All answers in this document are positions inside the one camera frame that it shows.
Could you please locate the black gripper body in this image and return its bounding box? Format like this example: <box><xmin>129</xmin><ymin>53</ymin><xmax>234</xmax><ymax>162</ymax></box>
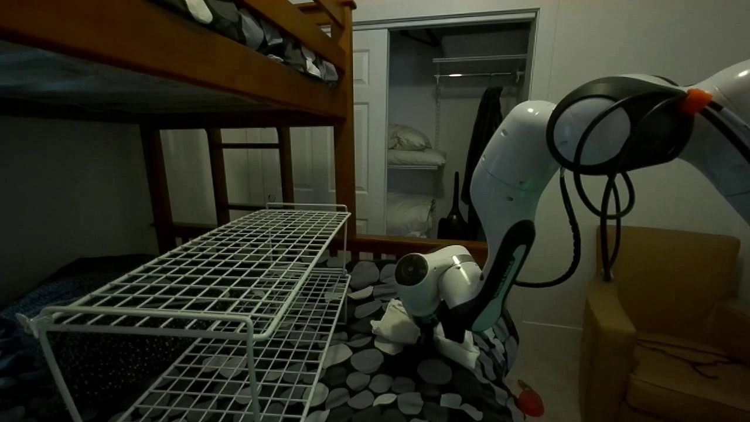
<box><xmin>418</xmin><ymin>303</ymin><xmax>479</xmax><ymax>347</ymax></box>

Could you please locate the white wire shelf rack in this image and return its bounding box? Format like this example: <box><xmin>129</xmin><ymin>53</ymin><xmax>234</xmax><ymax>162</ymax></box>
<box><xmin>15</xmin><ymin>199</ymin><xmax>353</xmax><ymax>422</ymax></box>

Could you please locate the black grey dotted duvet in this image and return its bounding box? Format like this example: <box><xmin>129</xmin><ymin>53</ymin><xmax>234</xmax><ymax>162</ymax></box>
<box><xmin>302</xmin><ymin>254</ymin><xmax>524</xmax><ymax>422</ymax></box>

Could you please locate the small red object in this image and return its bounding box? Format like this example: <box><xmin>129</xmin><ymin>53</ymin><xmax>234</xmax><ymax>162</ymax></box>
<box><xmin>512</xmin><ymin>378</ymin><xmax>545</xmax><ymax>421</ymax></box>

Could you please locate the folded white bedding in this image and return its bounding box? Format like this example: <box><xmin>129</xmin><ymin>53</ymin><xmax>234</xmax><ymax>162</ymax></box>
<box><xmin>383</xmin><ymin>149</ymin><xmax>450</xmax><ymax>173</ymax></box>

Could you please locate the white pillow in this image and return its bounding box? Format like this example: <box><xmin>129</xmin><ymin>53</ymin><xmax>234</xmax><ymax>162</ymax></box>
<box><xmin>387</xmin><ymin>125</ymin><xmax>434</xmax><ymax>153</ymax></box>

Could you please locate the dark hanging garment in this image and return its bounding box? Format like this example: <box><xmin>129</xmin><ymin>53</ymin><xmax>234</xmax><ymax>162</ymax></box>
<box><xmin>462</xmin><ymin>82</ymin><xmax>506</xmax><ymax>231</ymax></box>

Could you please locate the yellow armchair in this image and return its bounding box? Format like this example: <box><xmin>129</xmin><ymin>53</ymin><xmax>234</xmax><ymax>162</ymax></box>
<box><xmin>581</xmin><ymin>224</ymin><xmax>750</xmax><ymax>422</ymax></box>

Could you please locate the white closet door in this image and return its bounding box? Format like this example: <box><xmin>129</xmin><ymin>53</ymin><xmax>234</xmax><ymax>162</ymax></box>
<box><xmin>352</xmin><ymin>27</ymin><xmax>390</xmax><ymax>238</ymax></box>

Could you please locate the dotted bedding roll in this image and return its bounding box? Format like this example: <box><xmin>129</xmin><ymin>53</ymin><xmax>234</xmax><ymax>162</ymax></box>
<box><xmin>150</xmin><ymin>0</ymin><xmax>342</xmax><ymax>84</ymax></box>

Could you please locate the black long-handled tool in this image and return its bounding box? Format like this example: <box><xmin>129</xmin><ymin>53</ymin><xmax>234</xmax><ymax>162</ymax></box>
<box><xmin>434</xmin><ymin>169</ymin><xmax>482</xmax><ymax>243</ymax></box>

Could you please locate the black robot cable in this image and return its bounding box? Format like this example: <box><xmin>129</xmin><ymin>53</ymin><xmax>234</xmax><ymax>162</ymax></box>
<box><xmin>512</xmin><ymin>73</ymin><xmax>710</xmax><ymax>292</ymax></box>

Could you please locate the white wire closet shelf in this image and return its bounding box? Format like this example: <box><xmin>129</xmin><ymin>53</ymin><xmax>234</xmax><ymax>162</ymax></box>
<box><xmin>431</xmin><ymin>53</ymin><xmax>529</xmax><ymax>89</ymax></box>

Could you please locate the orange cable clip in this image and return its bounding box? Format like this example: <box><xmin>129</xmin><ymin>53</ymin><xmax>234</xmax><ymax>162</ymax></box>
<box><xmin>677</xmin><ymin>87</ymin><xmax>714</xmax><ymax>117</ymax></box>

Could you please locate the wooden bunk bed frame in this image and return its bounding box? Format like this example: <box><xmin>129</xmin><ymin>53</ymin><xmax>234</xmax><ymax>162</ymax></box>
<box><xmin>0</xmin><ymin>0</ymin><xmax>489</xmax><ymax>267</ymax></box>

